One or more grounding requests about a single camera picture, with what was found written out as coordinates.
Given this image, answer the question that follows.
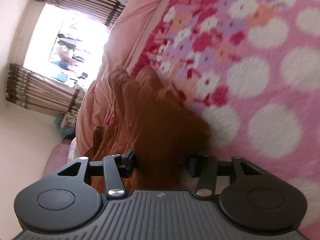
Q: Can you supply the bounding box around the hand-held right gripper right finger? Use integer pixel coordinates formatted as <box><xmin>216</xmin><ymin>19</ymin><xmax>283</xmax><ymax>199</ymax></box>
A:
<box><xmin>186</xmin><ymin>154</ymin><xmax>266</xmax><ymax>197</ymax></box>

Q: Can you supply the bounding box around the brown padded jacket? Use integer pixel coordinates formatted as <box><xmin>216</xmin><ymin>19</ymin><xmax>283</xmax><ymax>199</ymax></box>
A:
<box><xmin>86</xmin><ymin>66</ymin><xmax>213</xmax><ymax>195</ymax></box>

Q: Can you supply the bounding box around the white quilt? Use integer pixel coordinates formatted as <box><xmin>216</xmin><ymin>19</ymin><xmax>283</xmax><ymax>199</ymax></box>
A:
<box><xmin>67</xmin><ymin>139</ymin><xmax>78</xmax><ymax>162</ymax></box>

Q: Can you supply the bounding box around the pink quilted headboard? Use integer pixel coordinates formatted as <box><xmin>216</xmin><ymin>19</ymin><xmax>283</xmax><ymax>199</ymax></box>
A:
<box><xmin>41</xmin><ymin>142</ymin><xmax>75</xmax><ymax>178</ymax></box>

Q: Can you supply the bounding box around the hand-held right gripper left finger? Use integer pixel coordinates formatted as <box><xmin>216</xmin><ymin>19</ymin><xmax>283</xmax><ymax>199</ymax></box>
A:
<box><xmin>57</xmin><ymin>148</ymin><xmax>138</xmax><ymax>198</ymax></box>

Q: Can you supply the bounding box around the pink quilt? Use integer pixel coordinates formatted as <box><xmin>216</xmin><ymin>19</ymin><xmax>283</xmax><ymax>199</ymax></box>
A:
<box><xmin>75</xmin><ymin>0</ymin><xmax>190</xmax><ymax>158</ymax></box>

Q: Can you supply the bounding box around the striped pink brown curtain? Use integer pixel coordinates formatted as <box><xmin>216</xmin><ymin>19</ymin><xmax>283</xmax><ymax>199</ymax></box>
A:
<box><xmin>5</xmin><ymin>63</ymin><xmax>87</xmax><ymax>117</ymax></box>
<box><xmin>32</xmin><ymin>0</ymin><xmax>126</xmax><ymax>28</ymax></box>

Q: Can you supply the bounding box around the pink polka dot blanket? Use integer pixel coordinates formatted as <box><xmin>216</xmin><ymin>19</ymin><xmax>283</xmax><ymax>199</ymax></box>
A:
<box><xmin>131</xmin><ymin>0</ymin><xmax>320</xmax><ymax>230</ymax></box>

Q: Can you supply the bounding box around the cream clothes pile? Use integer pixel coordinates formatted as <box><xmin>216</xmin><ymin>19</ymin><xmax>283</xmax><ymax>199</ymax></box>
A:
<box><xmin>54</xmin><ymin>114</ymin><xmax>78</xmax><ymax>140</ymax></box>

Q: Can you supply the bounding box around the hanging laundry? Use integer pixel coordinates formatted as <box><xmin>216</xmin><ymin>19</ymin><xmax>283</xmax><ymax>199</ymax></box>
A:
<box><xmin>49</xmin><ymin>32</ymin><xmax>89</xmax><ymax>85</ymax></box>

